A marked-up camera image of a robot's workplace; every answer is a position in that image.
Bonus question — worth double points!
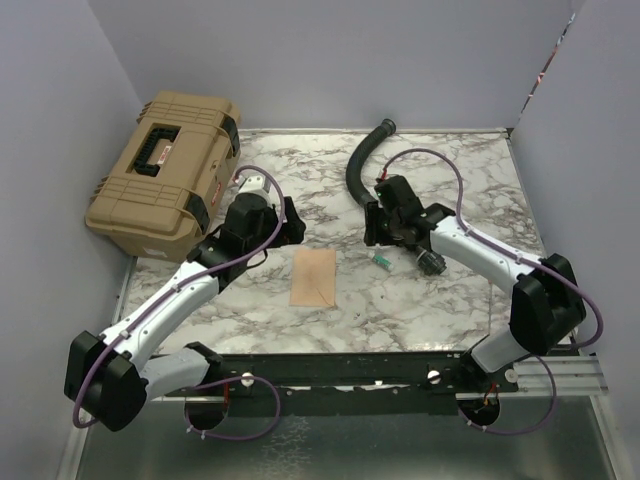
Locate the green white glue stick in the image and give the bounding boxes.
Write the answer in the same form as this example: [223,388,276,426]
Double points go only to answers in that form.
[372,254,393,271]

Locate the tan paper envelope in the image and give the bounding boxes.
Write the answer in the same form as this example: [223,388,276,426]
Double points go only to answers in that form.
[289,248,336,307]

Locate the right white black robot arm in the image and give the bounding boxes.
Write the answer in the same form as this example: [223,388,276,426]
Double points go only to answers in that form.
[362,176,586,391]

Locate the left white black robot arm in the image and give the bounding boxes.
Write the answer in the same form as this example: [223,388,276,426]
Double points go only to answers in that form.
[64,193,306,432]

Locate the tan plastic tool case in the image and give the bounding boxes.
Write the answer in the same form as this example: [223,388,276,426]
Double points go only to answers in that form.
[85,91,241,263]

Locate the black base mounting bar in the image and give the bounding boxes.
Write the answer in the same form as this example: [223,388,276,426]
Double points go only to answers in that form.
[171,351,518,417]

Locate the black corrugated hose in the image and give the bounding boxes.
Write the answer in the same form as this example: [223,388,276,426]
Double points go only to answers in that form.
[345,117,446,275]

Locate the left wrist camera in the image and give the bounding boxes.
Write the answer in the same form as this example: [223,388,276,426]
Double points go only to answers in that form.
[237,174,271,203]

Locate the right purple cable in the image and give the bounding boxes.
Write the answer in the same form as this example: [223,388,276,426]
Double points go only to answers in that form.
[379,147,605,437]

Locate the purple cable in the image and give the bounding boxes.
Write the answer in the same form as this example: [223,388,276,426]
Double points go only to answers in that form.
[379,147,605,437]
[72,166,288,442]

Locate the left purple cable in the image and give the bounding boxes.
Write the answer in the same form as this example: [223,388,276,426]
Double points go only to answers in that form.
[72,166,288,442]

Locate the aluminium frame rail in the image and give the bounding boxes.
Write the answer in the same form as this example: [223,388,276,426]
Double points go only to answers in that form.
[514,356,609,397]

